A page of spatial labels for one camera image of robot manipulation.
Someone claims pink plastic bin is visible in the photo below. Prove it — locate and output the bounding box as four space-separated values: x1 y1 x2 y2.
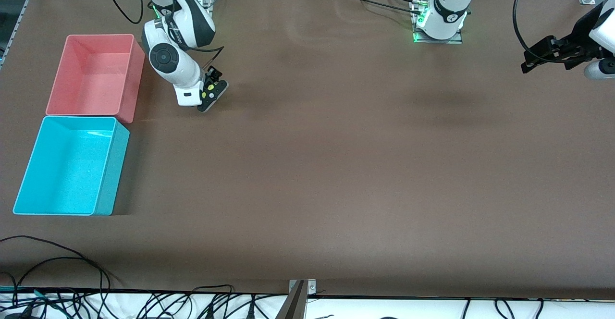
46 34 146 124

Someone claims blue plastic bin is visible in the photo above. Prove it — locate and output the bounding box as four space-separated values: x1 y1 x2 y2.
12 116 130 216

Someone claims dark grey metal bar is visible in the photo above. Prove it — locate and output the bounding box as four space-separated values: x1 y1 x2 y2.
275 281 308 319

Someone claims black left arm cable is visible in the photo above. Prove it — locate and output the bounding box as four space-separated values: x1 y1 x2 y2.
513 0 564 64

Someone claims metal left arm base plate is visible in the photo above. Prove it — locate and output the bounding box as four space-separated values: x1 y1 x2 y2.
412 0 464 45

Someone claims black arm base cable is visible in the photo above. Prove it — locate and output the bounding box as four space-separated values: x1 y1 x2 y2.
336 0 423 16

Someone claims small metal table bracket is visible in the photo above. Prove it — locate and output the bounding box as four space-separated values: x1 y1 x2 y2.
288 279 317 296

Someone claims long black table cable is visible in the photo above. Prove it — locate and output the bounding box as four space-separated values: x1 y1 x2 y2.
0 235 112 305

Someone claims thin teal cable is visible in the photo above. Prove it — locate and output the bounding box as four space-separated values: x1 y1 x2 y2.
0 285 65 305

